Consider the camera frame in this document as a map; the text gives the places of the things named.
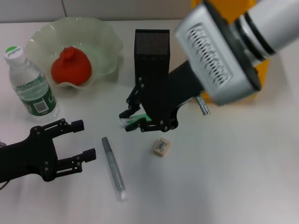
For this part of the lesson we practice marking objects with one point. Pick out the black mesh pen holder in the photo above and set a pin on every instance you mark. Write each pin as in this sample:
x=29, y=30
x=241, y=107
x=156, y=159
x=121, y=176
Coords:
x=151, y=46

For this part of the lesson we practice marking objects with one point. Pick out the yellow plastic bin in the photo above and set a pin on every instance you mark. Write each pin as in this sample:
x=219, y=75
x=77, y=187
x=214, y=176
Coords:
x=263, y=70

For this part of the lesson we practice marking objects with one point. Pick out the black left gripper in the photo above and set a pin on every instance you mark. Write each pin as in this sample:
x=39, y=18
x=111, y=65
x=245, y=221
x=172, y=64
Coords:
x=25, y=156

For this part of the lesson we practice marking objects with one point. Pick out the grey vented wrist camera box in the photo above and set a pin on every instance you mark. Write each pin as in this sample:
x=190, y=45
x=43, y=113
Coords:
x=210, y=58

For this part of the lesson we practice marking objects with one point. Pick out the red-orange knitted orange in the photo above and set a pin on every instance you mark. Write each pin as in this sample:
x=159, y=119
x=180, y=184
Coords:
x=72, y=67

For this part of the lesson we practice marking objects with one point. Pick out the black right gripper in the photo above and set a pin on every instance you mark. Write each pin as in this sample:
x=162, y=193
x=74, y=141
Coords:
x=168, y=98

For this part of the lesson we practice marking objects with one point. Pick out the green pen with white cap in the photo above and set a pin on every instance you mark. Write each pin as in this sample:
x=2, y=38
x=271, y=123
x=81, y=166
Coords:
x=141, y=116

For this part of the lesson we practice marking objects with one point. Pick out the beige eraser with barcode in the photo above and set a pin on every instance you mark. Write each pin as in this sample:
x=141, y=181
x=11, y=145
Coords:
x=161, y=147

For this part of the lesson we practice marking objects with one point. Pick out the pale green wavy glass plate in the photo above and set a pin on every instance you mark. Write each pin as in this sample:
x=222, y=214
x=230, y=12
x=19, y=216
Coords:
x=100, y=46

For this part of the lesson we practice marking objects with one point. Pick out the clear green-label water bottle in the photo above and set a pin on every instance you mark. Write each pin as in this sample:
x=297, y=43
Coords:
x=32, y=88

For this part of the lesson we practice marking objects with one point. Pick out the grey marker pen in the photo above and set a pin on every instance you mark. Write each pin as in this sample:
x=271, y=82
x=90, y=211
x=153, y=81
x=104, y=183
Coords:
x=114, y=168

